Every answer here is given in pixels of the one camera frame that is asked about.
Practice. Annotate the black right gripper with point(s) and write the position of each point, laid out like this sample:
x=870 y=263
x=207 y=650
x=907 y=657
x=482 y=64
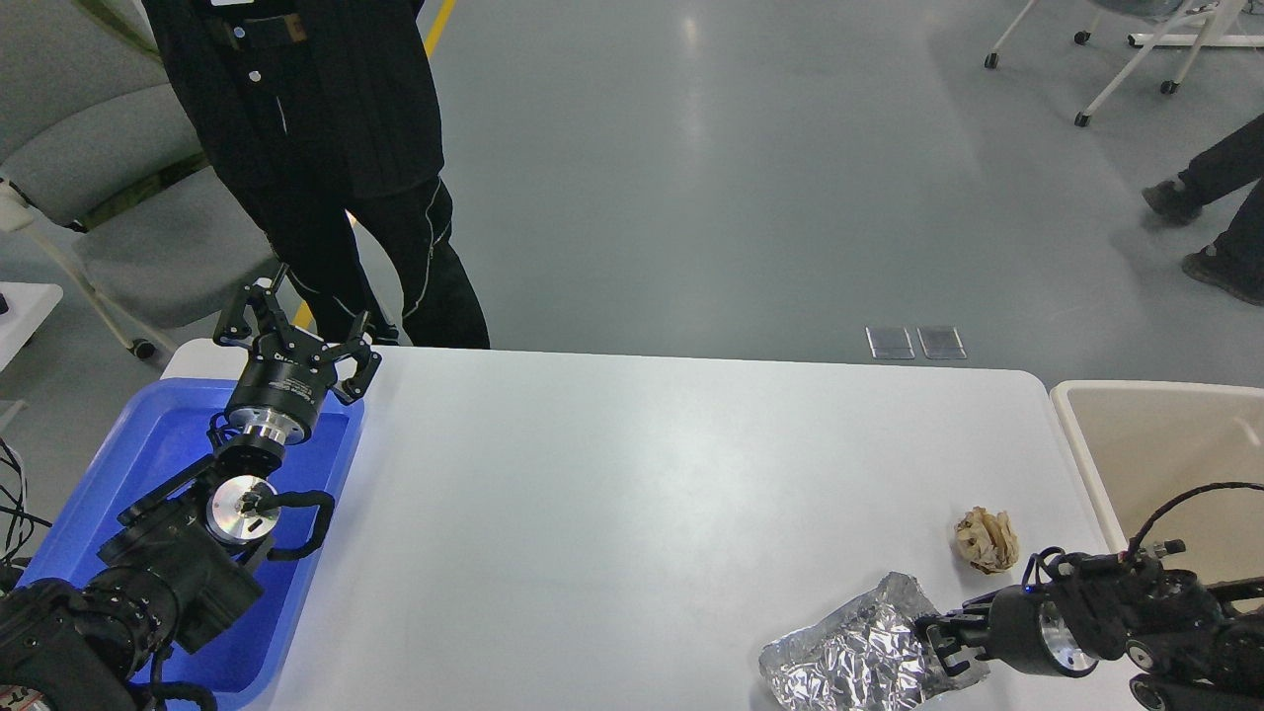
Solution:
x=1023 y=630

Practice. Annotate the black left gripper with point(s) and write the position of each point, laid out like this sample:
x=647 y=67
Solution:
x=289 y=376

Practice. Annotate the aluminium foil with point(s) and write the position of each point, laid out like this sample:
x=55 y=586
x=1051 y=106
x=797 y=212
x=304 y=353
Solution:
x=866 y=655

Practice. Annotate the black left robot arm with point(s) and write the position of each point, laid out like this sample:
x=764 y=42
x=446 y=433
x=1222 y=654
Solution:
x=182 y=568

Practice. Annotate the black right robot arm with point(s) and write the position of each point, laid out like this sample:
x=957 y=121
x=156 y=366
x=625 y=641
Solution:
x=1193 y=647

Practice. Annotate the crumpled brown paper ball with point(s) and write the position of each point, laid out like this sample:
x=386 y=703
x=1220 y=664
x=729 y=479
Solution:
x=987 y=541

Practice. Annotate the person in black clothes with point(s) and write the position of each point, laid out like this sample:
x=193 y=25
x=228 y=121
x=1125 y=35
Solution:
x=322 y=119

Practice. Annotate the beige plastic bin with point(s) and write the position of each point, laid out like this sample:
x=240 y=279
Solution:
x=1138 y=444

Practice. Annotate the grey office chair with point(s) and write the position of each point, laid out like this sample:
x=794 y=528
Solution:
x=95 y=140

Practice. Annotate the white side table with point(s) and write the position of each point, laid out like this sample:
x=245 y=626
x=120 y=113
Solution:
x=28 y=305

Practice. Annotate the right metal floor plate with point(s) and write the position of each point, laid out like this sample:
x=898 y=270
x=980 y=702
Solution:
x=942 y=343

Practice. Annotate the metal floor plate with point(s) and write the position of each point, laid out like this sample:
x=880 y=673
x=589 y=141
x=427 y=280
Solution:
x=942 y=343
x=890 y=343

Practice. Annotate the left metal floor plate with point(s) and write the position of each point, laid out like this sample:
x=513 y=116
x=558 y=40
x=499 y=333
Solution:
x=890 y=343

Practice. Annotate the blue plastic tray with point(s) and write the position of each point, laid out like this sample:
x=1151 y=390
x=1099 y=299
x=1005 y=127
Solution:
x=161 y=431

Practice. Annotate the white rolling stand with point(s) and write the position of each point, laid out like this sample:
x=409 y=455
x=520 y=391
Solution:
x=1192 y=26

